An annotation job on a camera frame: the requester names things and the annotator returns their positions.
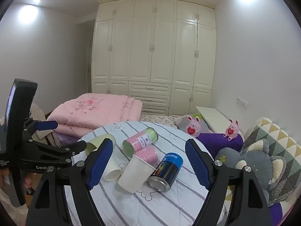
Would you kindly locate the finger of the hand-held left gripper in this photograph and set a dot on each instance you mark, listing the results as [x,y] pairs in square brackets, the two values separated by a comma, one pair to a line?
[48,124]
[70,148]

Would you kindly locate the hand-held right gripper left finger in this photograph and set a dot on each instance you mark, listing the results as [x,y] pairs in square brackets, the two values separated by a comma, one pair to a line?
[101,164]

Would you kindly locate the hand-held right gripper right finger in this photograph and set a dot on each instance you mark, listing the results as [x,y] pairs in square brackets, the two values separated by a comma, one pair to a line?
[197,167]

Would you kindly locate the large white paper cup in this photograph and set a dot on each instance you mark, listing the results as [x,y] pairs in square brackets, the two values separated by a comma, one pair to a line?
[134,174]

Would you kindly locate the small white paper cup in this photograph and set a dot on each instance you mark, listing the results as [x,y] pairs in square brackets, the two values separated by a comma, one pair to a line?
[112,175]

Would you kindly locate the light green cup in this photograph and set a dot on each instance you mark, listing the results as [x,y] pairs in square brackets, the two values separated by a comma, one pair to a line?
[96,143]

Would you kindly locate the pink dotted cup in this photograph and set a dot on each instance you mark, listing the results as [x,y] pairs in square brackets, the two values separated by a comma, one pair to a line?
[150,155]

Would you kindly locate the person's left hand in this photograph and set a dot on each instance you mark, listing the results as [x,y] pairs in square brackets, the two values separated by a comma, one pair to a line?
[28,182]

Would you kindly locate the light purple cloth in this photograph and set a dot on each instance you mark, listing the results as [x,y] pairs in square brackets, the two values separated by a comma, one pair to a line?
[63,139]

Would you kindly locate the beige clothing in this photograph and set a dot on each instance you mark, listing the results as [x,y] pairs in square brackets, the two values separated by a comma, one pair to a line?
[38,115]

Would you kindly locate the blue and black can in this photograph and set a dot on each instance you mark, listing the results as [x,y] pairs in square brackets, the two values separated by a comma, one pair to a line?
[168,169]

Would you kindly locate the purple pillow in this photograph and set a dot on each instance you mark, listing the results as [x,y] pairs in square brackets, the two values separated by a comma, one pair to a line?
[221,143]

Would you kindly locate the pink bunny plush toy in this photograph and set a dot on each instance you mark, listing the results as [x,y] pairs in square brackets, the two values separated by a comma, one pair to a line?
[231,130]
[194,127]

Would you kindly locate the folded pink quilt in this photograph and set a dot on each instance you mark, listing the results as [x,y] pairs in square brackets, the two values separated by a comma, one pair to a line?
[94,110]

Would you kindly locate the grey pillow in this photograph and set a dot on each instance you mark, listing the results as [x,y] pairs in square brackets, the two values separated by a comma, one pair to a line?
[182,123]

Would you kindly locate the pink can with green lid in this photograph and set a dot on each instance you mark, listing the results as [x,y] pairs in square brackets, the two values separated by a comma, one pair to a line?
[141,140]

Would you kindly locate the white bedside table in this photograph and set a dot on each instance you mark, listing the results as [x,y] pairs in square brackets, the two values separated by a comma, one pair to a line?
[211,115]

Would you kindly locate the grey plush toy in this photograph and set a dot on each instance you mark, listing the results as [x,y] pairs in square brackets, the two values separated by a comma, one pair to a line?
[256,164]

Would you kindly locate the heart print bed sheet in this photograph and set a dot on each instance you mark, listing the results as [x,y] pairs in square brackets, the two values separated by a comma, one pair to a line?
[160,119]

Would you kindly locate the triangle pattern quilted cushion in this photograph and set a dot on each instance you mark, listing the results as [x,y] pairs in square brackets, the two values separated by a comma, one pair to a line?
[277,134]

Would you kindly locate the white wardrobe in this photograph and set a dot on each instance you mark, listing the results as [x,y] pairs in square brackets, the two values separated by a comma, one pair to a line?
[152,51]

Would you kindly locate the white wall socket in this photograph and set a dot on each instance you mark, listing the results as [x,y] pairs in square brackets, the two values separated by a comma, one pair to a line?
[242,102]

